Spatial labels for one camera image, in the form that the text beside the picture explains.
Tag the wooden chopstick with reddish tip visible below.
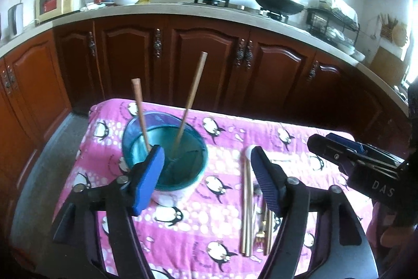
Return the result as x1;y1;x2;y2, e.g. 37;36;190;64
131;78;152;152

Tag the woven wall chopstick basket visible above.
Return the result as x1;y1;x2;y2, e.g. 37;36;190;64
379;14;398;42

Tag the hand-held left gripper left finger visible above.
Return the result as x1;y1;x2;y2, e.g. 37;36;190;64
52;145;165;279

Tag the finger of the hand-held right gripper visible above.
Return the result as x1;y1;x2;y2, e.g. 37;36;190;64
307;134;359;176
327;133;373;154

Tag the black wok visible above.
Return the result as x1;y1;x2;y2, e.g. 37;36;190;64
248;0;305;15

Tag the person's right hand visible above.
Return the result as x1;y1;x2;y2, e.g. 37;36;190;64
380;223;418;251

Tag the reddish wooden base cabinet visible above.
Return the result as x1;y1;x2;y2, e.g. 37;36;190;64
0;29;72;175

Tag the white rag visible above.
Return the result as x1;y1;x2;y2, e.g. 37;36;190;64
80;3;116;12

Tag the black dish rack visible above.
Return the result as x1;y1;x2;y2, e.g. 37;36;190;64
306;0;361;47

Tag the blue utensil holder cup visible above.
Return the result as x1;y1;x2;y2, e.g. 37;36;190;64
122;111;208;206

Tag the cream microwave oven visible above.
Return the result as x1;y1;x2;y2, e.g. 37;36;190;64
35;0;90;25

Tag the gold fork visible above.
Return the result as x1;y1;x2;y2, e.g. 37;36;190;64
254;197;266;248

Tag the grey kitchen countertop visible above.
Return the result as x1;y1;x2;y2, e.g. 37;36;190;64
0;3;410;116

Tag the pink penguin print cloth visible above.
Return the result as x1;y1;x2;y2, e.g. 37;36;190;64
52;98;376;279

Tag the gas stove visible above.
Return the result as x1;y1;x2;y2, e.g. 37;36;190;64
183;0;291;23

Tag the round woven trivet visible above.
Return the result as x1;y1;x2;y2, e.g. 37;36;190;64
392;22;409;47

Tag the wooden cutting board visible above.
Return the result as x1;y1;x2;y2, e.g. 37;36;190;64
370;47;409;87

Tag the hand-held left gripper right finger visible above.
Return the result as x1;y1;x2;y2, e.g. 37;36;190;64
250;146;376;279

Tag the dark wooden base cabinet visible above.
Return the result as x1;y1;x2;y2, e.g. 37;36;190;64
52;18;409;149

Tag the white dish bowl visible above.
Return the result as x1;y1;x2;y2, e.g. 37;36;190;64
327;39;366;62

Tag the white electric kettle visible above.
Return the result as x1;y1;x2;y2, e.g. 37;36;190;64
7;3;25;39

